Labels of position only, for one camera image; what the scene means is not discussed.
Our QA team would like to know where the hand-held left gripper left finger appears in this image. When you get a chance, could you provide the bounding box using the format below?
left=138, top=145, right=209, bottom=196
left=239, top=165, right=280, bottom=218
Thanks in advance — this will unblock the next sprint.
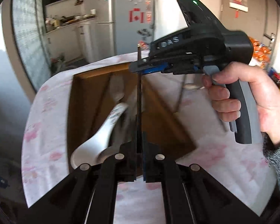
left=26, top=142, right=137, bottom=224

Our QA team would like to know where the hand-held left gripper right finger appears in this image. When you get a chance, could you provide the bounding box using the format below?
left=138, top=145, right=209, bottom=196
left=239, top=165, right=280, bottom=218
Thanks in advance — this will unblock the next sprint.
left=142, top=132, right=262, bottom=224

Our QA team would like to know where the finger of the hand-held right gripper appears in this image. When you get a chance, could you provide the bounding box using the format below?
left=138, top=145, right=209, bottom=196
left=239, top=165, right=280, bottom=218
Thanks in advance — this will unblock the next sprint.
left=141, top=65, right=176, bottom=75
left=129, top=56, right=173, bottom=72

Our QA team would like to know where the large steel spoon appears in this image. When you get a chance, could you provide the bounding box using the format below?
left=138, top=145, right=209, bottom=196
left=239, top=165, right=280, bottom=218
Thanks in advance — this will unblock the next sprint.
left=98, top=112, right=136, bottom=165

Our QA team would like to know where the dark chopstick with gold band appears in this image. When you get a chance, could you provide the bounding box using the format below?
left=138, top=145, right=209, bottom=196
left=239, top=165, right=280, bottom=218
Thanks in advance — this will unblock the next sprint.
left=136, top=42, right=143, bottom=155

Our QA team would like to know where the round steel spoon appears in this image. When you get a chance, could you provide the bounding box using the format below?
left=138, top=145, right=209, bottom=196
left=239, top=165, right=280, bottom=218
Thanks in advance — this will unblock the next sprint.
left=108, top=73, right=127, bottom=104

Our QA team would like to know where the white ceramic spoon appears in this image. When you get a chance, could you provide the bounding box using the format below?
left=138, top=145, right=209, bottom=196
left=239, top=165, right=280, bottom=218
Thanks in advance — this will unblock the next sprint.
left=70, top=102, right=130, bottom=171

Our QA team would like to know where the brown wooden tray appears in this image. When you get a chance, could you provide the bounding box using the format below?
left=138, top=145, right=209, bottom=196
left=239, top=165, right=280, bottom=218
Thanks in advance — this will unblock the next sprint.
left=66, top=61, right=198, bottom=169

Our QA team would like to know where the person's right forearm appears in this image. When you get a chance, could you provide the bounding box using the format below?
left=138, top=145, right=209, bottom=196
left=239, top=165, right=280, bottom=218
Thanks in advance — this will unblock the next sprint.
left=261, top=131, right=280, bottom=199

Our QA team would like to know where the person's right hand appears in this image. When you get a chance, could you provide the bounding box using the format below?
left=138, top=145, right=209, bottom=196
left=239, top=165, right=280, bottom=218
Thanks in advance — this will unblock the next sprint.
left=202, top=61, right=280, bottom=150

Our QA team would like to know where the silver fridge with stickers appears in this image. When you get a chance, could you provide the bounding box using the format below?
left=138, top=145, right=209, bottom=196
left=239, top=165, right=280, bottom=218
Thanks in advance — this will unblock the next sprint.
left=95, top=0, right=156, bottom=57

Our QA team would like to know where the small steel teaspoon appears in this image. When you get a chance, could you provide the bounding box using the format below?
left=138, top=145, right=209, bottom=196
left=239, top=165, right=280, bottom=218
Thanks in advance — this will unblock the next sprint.
left=182, top=82, right=207, bottom=92

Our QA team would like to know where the orange snack bag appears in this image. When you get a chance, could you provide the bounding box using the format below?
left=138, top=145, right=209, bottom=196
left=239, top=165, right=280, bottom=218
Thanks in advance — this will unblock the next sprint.
left=248, top=37, right=273, bottom=70

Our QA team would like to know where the brown wooden door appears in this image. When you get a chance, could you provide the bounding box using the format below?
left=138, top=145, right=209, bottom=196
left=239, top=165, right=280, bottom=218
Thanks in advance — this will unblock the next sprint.
left=220, top=0, right=280, bottom=71

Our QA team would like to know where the pink printed tablecloth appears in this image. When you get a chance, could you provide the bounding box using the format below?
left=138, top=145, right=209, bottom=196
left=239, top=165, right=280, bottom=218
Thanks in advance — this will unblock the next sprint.
left=21, top=50, right=280, bottom=224

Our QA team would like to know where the white kitchen counter cabinet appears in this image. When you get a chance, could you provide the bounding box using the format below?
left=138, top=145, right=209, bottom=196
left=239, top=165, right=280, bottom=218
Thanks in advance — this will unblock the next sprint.
left=45, top=19, right=98, bottom=64

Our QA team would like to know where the black wok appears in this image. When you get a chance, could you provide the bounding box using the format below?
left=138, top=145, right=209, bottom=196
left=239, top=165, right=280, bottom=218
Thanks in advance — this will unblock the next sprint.
left=60, top=15, right=75, bottom=24

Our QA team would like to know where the patterned glass sliding door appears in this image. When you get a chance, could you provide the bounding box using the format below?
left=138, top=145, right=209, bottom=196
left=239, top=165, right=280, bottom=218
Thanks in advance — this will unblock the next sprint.
left=10, top=0, right=53, bottom=94

